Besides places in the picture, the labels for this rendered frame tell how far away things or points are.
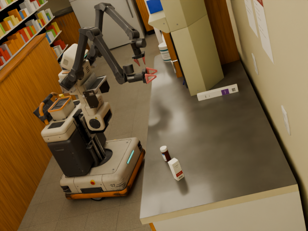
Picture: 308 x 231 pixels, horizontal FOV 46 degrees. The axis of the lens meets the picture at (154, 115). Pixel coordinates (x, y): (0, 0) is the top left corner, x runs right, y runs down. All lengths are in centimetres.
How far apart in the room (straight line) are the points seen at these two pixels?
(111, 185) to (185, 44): 152
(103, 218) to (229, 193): 184
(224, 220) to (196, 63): 110
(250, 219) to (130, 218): 161
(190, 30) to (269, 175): 108
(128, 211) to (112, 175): 34
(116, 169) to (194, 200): 168
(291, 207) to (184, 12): 127
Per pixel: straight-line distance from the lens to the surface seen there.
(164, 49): 316
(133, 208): 325
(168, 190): 177
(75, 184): 344
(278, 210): 172
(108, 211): 334
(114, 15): 297
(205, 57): 245
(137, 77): 250
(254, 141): 191
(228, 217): 171
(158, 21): 231
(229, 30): 274
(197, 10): 238
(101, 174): 332
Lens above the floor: 206
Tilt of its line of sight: 28 degrees down
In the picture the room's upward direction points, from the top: 21 degrees counter-clockwise
